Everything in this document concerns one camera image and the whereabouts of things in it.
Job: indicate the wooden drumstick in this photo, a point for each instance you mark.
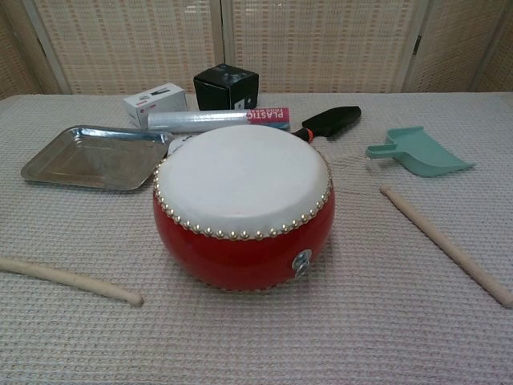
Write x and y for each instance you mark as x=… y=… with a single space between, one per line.
x=72 y=279
x=441 y=240

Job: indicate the red drum with white skin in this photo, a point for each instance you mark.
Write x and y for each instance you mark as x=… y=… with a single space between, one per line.
x=240 y=188

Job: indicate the silver metal tray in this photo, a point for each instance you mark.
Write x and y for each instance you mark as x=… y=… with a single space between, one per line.
x=92 y=160

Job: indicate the plastic food wrap roll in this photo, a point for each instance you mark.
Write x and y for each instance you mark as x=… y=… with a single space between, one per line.
x=200 y=120

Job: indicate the black garden trowel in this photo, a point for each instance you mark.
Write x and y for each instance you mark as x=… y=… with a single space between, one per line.
x=334 y=118

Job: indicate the black cube box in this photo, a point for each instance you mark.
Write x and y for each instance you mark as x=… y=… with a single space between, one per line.
x=216 y=90

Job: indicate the white product box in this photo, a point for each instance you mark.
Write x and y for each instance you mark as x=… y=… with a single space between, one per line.
x=154 y=104

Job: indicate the beige woven tablecloth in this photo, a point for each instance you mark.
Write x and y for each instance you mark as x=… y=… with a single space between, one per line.
x=256 y=329

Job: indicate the woven folding screen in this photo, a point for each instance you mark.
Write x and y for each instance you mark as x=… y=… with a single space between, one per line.
x=320 y=44

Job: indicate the teal plastic dustpan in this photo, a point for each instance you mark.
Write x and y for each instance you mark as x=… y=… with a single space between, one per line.
x=425 y=158

